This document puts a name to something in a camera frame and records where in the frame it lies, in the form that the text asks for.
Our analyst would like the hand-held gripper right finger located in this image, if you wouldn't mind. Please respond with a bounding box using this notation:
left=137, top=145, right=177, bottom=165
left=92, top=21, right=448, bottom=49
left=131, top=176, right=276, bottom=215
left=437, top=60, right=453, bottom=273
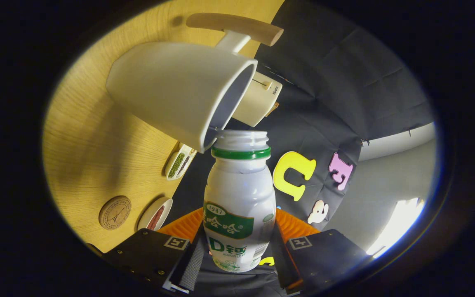
left=271, top=208, right=372, bottom=294

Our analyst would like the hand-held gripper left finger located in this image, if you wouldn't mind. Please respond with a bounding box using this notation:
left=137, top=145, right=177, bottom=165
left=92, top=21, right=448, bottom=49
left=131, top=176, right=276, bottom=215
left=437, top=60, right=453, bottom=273
left=87, top=207, right=206, bottom=294

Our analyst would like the round cork coaster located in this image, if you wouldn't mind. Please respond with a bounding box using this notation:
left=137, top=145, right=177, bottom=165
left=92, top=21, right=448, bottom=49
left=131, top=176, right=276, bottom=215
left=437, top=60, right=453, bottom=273
left=99, top=196, right=132, bottom=230

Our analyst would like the white juice bottle green label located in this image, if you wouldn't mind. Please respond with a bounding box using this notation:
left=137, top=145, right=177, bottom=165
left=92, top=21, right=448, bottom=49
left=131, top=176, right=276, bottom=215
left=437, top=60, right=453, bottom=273
left=203, top=130, right=277, bottom=273

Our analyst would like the white cup with wooden handle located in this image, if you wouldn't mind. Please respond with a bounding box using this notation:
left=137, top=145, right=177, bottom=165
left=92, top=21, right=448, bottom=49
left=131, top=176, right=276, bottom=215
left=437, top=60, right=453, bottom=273
left=106, top=12, right=284, bottom=154

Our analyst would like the red meat patty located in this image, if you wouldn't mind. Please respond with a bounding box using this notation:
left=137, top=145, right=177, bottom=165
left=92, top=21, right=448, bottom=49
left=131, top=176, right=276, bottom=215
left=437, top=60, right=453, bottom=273
left=147, top=205, right=165, bottom=230

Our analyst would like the white oval plate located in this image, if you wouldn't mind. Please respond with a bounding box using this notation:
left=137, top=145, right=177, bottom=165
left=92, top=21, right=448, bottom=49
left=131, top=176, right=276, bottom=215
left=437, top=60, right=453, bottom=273
left=137, top=197, right=173, bottom=231

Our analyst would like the small white divided dish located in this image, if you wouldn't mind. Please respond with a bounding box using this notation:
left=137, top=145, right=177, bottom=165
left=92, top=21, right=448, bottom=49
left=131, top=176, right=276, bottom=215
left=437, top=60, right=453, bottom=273
left=164, top=143, right=198, bottom=181

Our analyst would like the wooden table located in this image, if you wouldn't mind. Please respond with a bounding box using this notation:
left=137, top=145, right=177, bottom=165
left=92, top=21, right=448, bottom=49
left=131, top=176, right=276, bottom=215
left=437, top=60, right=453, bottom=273
left=42, top=0, right=285, bottom=253

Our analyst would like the cream toaster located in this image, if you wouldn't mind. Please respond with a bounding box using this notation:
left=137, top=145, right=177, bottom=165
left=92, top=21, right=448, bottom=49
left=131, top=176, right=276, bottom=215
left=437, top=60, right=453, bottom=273
left=233, top=71, right=283, bottom=127

